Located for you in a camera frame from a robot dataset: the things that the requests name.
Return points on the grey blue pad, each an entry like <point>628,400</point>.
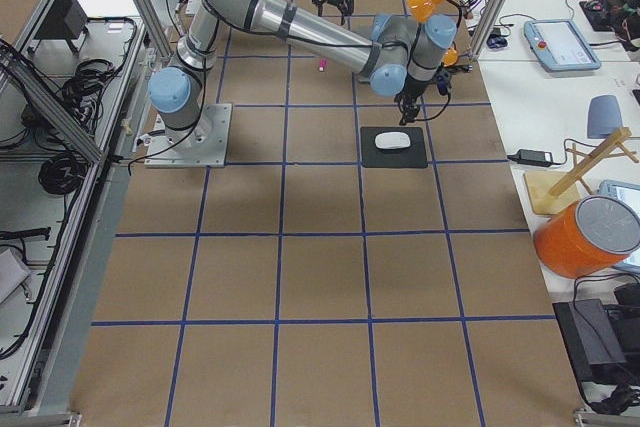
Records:
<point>604,117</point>

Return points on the orange cylindrical container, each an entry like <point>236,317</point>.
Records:
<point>572,243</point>

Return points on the wooden stand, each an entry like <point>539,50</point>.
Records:
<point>549,192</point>

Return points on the black power adapter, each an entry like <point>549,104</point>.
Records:
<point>536,158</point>

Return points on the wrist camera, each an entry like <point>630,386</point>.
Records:
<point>443,81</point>

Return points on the white computer mouse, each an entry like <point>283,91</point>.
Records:
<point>392,140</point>

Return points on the black mousepad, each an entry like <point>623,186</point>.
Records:
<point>413,157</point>

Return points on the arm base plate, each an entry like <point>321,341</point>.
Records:
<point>205,146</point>

